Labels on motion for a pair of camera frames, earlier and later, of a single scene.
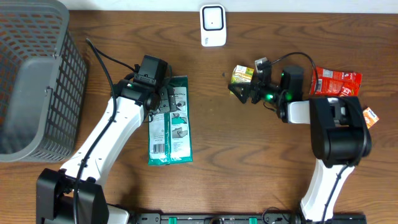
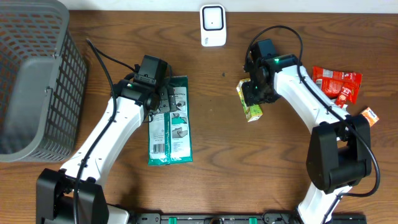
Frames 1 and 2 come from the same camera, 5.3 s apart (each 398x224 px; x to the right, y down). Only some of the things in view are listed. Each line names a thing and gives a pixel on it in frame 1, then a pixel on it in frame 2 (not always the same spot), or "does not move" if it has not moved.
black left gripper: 168,101 does not move
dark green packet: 170,135 does not move
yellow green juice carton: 241,74 → 251,112
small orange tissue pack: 370,117 does not move
